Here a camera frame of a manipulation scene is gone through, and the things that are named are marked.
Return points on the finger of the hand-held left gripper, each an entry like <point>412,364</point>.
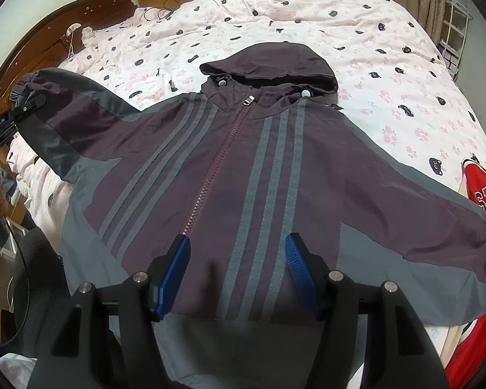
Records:
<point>26,107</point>

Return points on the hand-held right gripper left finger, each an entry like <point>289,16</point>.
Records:
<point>172,279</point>

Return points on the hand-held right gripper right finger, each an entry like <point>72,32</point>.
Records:
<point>305,275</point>

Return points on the purple grey hooded jacket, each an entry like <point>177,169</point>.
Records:
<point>235,170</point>

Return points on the dark wooden headboard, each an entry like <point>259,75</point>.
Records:
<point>36,40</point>

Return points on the pink cat print duvet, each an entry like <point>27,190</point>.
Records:
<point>388,89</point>

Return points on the white shelf rack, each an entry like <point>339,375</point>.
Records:
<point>458,10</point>

